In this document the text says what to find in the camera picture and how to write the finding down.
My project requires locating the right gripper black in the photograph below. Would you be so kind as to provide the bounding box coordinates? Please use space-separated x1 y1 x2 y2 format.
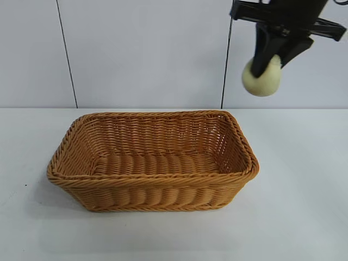
229 0 348 78

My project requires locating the pale yellow egg yolk pastry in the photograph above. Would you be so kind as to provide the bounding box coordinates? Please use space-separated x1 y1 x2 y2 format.
241 54 282 97

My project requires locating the brown woven wicker basket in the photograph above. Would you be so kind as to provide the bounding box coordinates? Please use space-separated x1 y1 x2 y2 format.
46 109 260 213

